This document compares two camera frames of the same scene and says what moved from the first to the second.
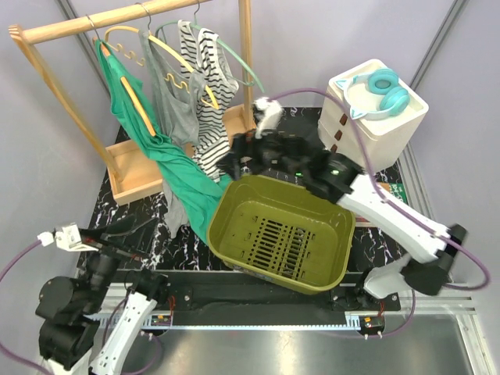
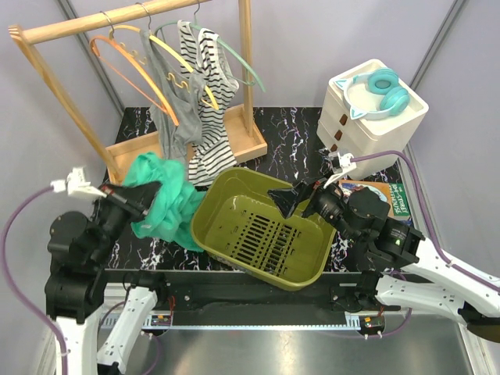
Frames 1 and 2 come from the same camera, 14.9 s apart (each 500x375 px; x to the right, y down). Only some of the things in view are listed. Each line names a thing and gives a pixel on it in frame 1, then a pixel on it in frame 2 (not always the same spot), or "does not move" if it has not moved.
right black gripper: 243,145 → 287,199
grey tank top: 178,101 does not move
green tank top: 203,183 → 169,216
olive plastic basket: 274,226 does not move
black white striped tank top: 203,55 does not move
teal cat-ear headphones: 383,82 does not move
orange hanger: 139,109 → 112,43
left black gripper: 126,226 → 141,195
